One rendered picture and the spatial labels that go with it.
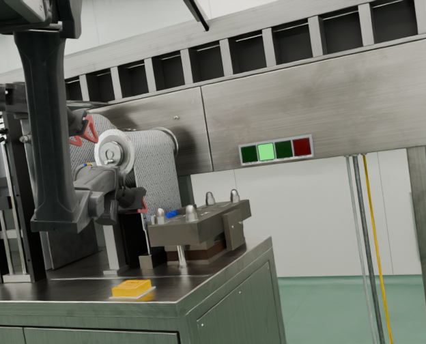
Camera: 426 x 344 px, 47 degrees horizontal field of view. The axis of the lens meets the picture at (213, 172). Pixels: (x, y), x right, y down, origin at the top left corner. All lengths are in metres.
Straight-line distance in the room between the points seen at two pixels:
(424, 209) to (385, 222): 2.26
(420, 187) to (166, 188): 0.82
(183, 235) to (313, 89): 0.61
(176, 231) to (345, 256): 2.81
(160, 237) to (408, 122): 0.79
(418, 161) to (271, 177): 2.52
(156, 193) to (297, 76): 0.57
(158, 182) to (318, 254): 2.70
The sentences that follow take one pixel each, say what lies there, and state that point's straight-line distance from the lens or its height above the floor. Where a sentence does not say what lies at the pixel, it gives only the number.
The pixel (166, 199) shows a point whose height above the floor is 1.08.
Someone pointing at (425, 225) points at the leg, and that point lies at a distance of 1.74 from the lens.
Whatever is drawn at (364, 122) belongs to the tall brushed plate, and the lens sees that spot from 1.55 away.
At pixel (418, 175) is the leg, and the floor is 1.04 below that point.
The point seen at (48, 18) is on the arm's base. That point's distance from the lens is 0.60.
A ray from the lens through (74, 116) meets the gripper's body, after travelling 1.35.
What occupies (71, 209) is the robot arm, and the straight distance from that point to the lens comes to 0.83.
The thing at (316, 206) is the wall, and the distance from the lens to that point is 4.05.
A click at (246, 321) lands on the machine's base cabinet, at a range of 1.50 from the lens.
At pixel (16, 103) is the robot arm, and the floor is 1.40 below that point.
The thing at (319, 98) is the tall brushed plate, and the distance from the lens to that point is 1.58.
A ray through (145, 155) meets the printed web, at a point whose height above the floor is 1.23.
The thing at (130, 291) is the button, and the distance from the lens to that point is 1.23.
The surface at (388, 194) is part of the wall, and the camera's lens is 3.94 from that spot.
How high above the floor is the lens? 1.23
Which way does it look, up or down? 3 degrees down
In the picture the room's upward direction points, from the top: 9 degrees counter-clockwise
